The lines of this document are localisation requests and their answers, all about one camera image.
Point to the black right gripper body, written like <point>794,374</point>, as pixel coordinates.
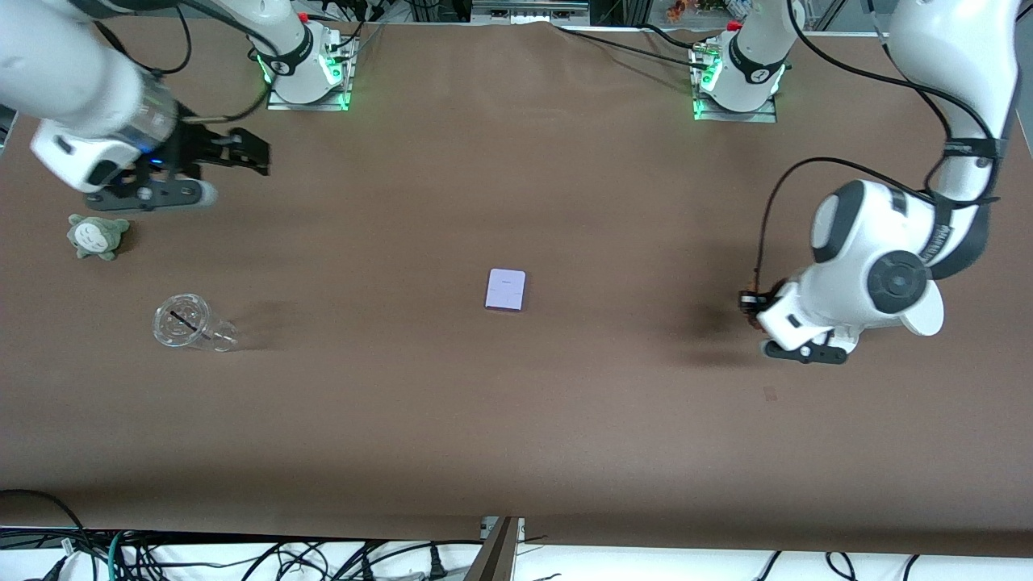
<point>196,148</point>

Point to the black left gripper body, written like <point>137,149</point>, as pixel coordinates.
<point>750,302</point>

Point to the brown lion statue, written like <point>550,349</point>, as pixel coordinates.
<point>753,322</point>

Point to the lavender small box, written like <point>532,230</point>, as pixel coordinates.
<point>505,290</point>

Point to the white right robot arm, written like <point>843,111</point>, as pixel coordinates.
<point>64,73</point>

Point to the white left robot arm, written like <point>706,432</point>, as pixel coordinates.
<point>871,266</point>

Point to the grey green plush toy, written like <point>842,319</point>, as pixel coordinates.
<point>95,236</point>

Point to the clear plastic cup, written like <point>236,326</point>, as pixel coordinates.
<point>184,321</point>

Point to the white round desk lamp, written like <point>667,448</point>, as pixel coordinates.
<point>924,319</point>

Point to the brown table cover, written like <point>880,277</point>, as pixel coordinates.
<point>516,420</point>

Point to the small orange toy figure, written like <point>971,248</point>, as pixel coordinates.
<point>676,10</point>

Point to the aluminium table leg beam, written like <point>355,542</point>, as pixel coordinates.
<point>494,557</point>

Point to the black power plug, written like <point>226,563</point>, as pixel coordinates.
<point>437,569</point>

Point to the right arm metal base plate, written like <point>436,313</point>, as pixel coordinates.
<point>307,106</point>

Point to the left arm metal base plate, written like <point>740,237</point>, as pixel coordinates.
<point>759,118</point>

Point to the metal rail behind table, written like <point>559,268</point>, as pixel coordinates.
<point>529,10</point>

